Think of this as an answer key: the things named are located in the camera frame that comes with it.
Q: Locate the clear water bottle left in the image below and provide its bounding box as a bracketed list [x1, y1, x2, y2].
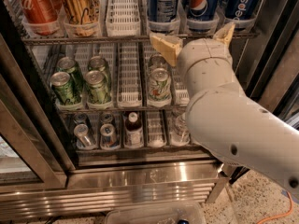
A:
[171, 113, 190, 147]

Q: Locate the blue pepsi can back label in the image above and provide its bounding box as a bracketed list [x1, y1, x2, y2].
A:
[147, 0, 178, 33]

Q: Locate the silver blue can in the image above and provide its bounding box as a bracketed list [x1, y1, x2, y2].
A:
[99, 112, 115, 126]
[100, 123, 119, 149]

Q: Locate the silver can rear left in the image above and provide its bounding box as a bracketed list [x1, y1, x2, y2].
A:
[73, 113, 92, 129]

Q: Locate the green can rear left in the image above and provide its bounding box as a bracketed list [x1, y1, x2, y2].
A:
[57, 57, 83, 92]

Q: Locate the gold soda can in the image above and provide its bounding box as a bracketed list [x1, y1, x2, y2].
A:
[62, 0, 100, 37]

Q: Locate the stainless steel display fridge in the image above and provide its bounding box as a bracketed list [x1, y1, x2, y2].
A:
[0, 0, 298, 220]

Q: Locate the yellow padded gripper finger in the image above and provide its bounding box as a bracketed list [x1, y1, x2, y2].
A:
[149, 32, 183, 67]
[213, 22, 235, 47]

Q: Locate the white green can rear middle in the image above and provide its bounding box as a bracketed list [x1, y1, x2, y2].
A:
[148, 54, 167, 73]

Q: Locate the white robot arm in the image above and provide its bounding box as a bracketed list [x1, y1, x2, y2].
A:
[149, 22, 299, 198]

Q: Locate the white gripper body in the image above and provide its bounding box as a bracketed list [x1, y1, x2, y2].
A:
[177, 39, 245, 98]

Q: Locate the white plastic shelf glide tray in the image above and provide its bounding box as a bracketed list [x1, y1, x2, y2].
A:
[106, 0, 141, 36]

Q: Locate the red coca-cola can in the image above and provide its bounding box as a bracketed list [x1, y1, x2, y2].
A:
[19, 0, 62, 35]

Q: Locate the silver can front left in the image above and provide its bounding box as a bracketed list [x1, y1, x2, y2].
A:
[74, 124, 96, 148]

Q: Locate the silver blue can front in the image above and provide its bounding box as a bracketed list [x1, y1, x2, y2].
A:
[100, 123, 119, 149]

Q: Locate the blue pepsi can logo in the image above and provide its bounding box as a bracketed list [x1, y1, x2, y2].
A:
[187, 0, 218, 32]

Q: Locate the wire shelf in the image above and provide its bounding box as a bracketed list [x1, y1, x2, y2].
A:
[21, 32, 259, 46]
[57, 105, 187, 114]

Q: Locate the top wire shelf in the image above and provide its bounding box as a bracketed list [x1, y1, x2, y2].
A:
[21, 32, 259, 46]

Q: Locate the middle wire shelf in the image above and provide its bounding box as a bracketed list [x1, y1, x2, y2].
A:
[57, 105, 187, 114]

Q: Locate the orange extension cable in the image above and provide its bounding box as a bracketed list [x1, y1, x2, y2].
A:
[255, 191, 295, 224]

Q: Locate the blue pepsi can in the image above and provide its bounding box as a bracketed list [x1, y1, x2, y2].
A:
[225, 0, 259, 31]

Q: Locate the dark juice bottle white cap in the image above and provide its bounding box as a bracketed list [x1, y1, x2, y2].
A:
[125, 112, 144, 148]

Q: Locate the green can front left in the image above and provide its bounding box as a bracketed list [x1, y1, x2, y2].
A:
[50, 72, 81, 105]

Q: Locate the silver blue can rear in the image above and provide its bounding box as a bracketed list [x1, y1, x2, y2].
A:
[99, 112, 115, 126]

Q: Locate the white green can front middle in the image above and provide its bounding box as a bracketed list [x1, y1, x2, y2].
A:
[149, 68, 171, 102]

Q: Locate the white green can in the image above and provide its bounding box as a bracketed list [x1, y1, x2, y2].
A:
[148, 54, 167, 73]
[149, 68, 171, 102]

